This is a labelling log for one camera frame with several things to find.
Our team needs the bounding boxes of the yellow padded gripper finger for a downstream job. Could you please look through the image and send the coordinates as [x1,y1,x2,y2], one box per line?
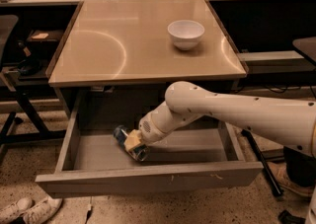
[124,129,143,152]

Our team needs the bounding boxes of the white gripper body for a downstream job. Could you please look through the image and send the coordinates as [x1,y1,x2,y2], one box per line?
[138,102,200,145]

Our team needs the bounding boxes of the blue silver redbull can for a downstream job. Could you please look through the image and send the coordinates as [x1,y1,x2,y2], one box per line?
[113,125,149,162]

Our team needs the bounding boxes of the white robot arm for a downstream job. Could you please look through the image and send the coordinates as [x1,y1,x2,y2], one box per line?
[123,81,316,195]

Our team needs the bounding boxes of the open grey top drawer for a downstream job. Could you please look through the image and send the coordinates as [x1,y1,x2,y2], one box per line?
[36,87,263,197]

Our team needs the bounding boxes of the beige top cabinet table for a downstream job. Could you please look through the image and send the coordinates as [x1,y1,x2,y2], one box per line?
[47,0,247,113]

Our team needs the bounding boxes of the white ceramic bowl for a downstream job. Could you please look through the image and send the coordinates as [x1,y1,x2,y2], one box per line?
[167,20,204,50]

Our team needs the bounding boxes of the right white sneaker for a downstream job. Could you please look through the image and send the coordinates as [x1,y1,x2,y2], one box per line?
[23,196,62,224]

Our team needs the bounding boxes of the white sneaker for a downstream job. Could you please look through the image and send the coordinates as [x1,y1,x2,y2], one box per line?
[0,197,33,224]
[23,196,62,224]

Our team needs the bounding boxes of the black office chair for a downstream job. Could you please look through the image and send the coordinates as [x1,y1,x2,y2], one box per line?
[0,15,65,147]

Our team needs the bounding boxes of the black metal bar on floor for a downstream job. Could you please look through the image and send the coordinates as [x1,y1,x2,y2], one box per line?
[241,130,283,197]

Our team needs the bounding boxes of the tan shoe of person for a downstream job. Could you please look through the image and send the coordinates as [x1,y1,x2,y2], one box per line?
[268,162,315,198]

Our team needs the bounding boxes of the dark box with label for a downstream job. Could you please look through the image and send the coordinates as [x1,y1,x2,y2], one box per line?
[27,30,63,42]

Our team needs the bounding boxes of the left white sneaker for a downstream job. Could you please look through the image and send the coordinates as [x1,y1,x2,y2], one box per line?
[0,197,33,224]

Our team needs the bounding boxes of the dark trouser leg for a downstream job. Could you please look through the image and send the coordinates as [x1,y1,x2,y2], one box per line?
[283,147,316,187]

